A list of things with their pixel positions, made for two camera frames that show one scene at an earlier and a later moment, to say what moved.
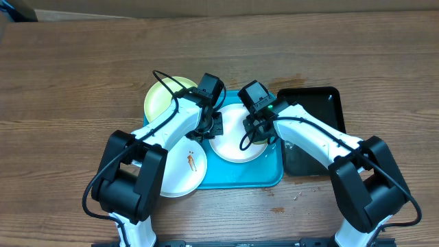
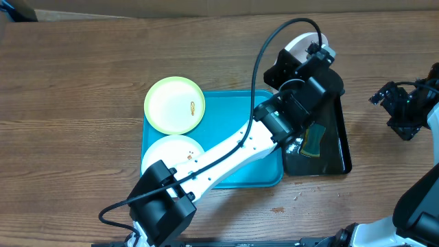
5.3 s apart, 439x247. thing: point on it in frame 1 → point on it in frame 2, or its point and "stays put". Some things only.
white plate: (228, 145) → (298, 46)
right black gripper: (258, 135) → (409, 130)
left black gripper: (218, 130) → (284, 69)
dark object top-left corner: (21, 11) stays put
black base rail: (304, 242) stays put
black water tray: (325, 103) stays put
